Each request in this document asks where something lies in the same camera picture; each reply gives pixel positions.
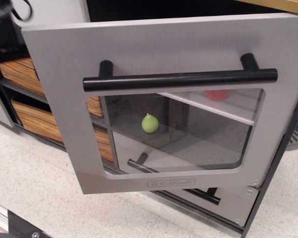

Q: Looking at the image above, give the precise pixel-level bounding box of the grey toy oven door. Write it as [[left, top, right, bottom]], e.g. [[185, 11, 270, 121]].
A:
[[22, 20, 298, 194]]

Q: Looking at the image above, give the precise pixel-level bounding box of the black oven door handle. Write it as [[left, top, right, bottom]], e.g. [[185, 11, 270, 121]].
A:
[[82, 53, 278, 92]]

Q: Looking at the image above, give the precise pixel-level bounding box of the white oven rack shelf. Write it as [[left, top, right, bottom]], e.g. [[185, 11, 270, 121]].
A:
[[161, 88, 263, 125]]

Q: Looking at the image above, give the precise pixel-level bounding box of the green toy pear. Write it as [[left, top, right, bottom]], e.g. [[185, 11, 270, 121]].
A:
[[142, 113, 159, 133]]

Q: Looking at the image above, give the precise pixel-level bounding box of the red toy tomato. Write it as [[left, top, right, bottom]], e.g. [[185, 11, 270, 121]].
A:
[[204, 90, 231, 101]]

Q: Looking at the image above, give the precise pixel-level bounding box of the lower wood-pattern storage bin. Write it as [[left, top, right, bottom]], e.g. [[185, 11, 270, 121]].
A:
[[11, 94, 114, 162]]

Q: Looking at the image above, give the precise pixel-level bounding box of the wood-pattern storage bin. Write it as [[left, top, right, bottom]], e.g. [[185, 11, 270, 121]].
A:
[[0, 57, 104, 118], [11, 94, 114, 162]]

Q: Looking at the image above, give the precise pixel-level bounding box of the upper wood-pattern storage bin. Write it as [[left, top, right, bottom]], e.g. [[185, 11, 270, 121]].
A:
[[0, 57, 104, 118]]

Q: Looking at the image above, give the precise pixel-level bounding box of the wooden countertop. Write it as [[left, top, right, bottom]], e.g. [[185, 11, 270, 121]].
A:
[[240, 0, 298, 14]]

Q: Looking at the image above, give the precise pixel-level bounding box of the black toy kitchen cabinet frame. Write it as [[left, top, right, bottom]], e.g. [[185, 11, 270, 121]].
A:
[[0, 13, 298, 238]]

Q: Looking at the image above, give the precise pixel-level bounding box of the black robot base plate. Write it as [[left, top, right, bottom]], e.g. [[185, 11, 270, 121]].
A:
[[0, 210, 52, 238]]

